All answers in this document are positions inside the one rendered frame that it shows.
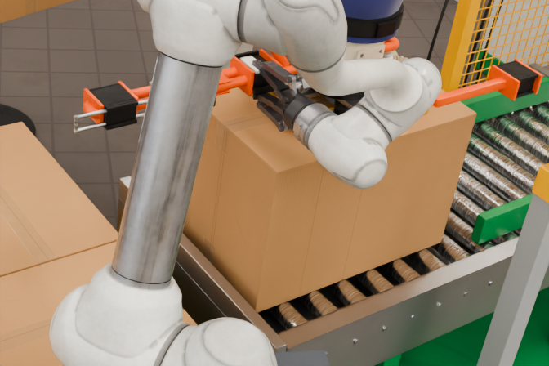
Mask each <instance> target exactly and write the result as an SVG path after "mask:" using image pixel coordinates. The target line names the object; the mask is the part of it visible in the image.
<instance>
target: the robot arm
mask: <svg viewBox="0 0 549 366"><path fill-rule="evenodd" d="M137 1H138V2H139V4H140V6H141V8H142V9H143V10H144V11H145V12H147V13H149V14H150V19H151V24H152V30H153V40H154V44H155V46H156V48H157V49H158V50H159V54H158V58H157V61H156V66H155V69H154V76H153V80H152V83H151V87H150V93H149V98H148V101H147V106H146V109H145V116H144V120H143V123H142V127H141V134H140V138H139V141H138V142H139V145H138V149H137V152H136V159H135V162H134V167H133V170H132V177H131V181H130V185H129V189H128V192H127V199H126V202H125V207H124V210H123V217H122V221H121V225H120V229H119V232H118V239H117V243H116V247H115V250H114V257H113V261H112V262H111V263H109V264H108V265H106V266H104V267H103V268H102V269H100V270H98V271H97V272H96V273H95V274H94V275H93V276H92V279H91V282H90V283H89V284H84V285H82V286H80V287H78V288H75V289H74V290H73V291H72V292H70V293H69V294H68V295H67V296H66V297H65V299H64V300H63V301H62V302H61V303H60V304H59V305H58V307H57V308H56V311H55V313H54V315H53V317H52V320H51V325H50V332H49V337H50V342H51V348H52V350H53V352H54V354H55V355H56V357H57V359H58V360H59V361H60V362H61V363H62V364H63V365H64V366H278V365H277V361H276V357H275V353H274V350H273V347H272V345H271V344H270V341H269V339H268V338H267V336H266V335H265V334H264V333H263V332H262V331H261V330H260V329H259V328H258V327H256V326H255V325H253V324H251V323H249V322H247V321H245V320H242V319H236V318H230V317H224V318H217V319H211V320H208V321H206V322H204V323H202V324H200V325H190V324H187V323H185V322H183V321H182V320H183V311H182V304H181V298H182V294H181V290H180V289H179V287H178V285H177V283H176V281H175V279H174V278H173V277H172V273H173V270H174V266H175V263H176V257H177V253H178V249H179V246H180V242H181V236H182V233H183V229H184V226H185V219H186V216H187V212H188V209H189V205H190V200H191V196H192V193H193V188H194V183H195V179H196V176H197V172H198V169H199V163H200V159H201V155H202V152H203V146H204V142H205V139H206V135H207V131H208V125H209V122H210V118H211V115H212V109H213V106H214V101H215V98H216V92H217V88H218V85H219V82H220V78H221V71H222V68H223V66H224V65H227V64H228V63H229V62H230V61H231V60H232V58H233V57H234V55H235V53H236V51H237V50H238V49H239V47H240V45H241V44H242V42H245V43H247V44H250V45H253V46H255V47H260V48H263V49H265V50H267V51H272V52H273V53H276V54H278V55H280V56H286V58H287V60H288V62H289V63H290V64H291V65H292V66H293V67H294V68H295V69H296V70H297V72H298V73H299V74H300V75H301V76H302V77H303V78H304V80H305V81H306V82H307V84H308V85H309V86H310V87H312V88H313V89H314V90H316V91H317V92H319V93H321V94H324V95H328V96H344V95H349V94H353V93H358V92H364V97H363V98H362V99H361V101H360V102H359V103H358V104H357V105H355V106H354V107H353V108H351V109H350V110H348V111H346V112H345V113H344V114H340V115H337V114H335V113H333V112H332V111H331V110H330V109H329V108H328V107H326V106H325V105H323V104H320V103H315V102H314V101H313V100H312V99H311V98H309V97H308V96H304V95H302V94H301V92H300V90H299V89H298V88H297V85H296V81H298V80H299V77H298V75H295V74H291V73H289V72H288V71H287V70H286V69H284V68H283V67H281V66H280V65H278V64H277V63H275V62H274V61H273V60H270V61H266V62H261V61H260V60H256V59H255V58H253V57H252V56H245V57H241V58H240V60H241V61H242V62H243V63H244V64H245V65H246V66H247V67H249V68H250V69H251V70H253V71H254V72H255V74H261V75H262V76H263V78H264V79H265V80H266V81H267V82H268V83H269V84H270V85H271V86H272V87H273V89H274V90H275V95H276V96H277V97H278V98H277V97H276V96H273V95H271V94H270V93H268V92H267V93H264V94H260V95H257V96H254V95H252V98H253V99H254V100H256V99H257V100H258V102H257V108H258V109H259V110H260V111H261V112H262V113H263V114H265V115H266V116H267V117H268V118H269V119H270V120H271V121H272V122H273V123H274V124H275V125H276V127H277V128H278V129H279V131H280V132H283V131H286V130H289V129H291V130H292V132H293V134H294V136H295V137H296V138H297V139H298V140H299V141H300V142H301V143H302V144H303V145H304V146H305V147H306V148H307V149H308V150H309V151H311V152H312V153H313V154H314V156H315V158H316V159H317V161H318V162H319V163H320V164H321V165H322V166H323V167H324V168H325V169H326V170H327V171H329V172H330V173H331V174H333V175H334V176H335V177H336V178H338V179H339V180H341V181H343V182H345V183H347V185H351V186H353V187H355V188H358V189H367V188H370V187H372V186H374V185H376V184H377V183H378V182H379V181H380V180H381V179H382V178H383V177H384V176H385V174H386V170H387V158H386V153H385V148H386V147H387V146H388V145H389V144H390V143H391V142H392V141H393V140H394V139H395V138H396V137H397V136H399V135H401V134H403V133H404V132H405V131H407V130H408V129H409V128H410V127H411V126H412V125H413V124H414V123H415V122H416V121H417V120H418V119H419V118H420V117H421V116H422V115H423V114H424V113H425V112H426V111H427V110H428V109H429V108H430V107H431V106H432V105H433V104H434V102H435V100H436V98H437V97H438V95H439V94H440V89H441V87H442V82H441V76H440V72H439V70H438V69H437V68H436V67H435V66H434V65H433V64H432V63H431V62H430V61H428V60H426V59H422V58H419V57H418V58H412V59H408V60H404V61H402V62H399V61H397V60H395V59H391V58H372V59H358V60H344V57H345V54H346V47H347V22H346V15H345V12H344V8H343V5H342V3H341V0H137Z"/></svg>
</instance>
